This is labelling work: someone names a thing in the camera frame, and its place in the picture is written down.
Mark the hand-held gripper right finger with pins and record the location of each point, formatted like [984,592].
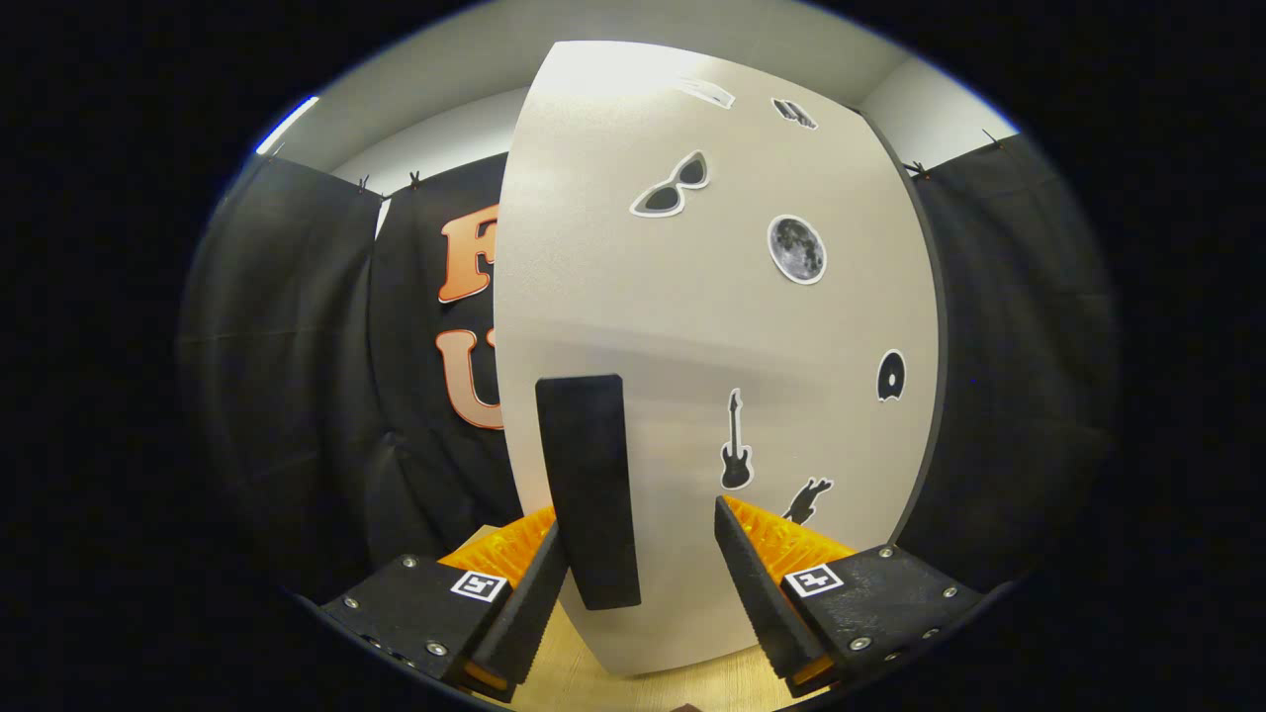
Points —
[757,603]

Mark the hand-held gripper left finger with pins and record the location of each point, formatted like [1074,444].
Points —
[529,623]

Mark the beige shoe cabinet door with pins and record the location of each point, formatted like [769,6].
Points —
[692,326]

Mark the black backdrop cloth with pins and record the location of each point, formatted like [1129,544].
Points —
[287,376]

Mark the narrow ceiling light panel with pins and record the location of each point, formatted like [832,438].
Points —
[287,124]

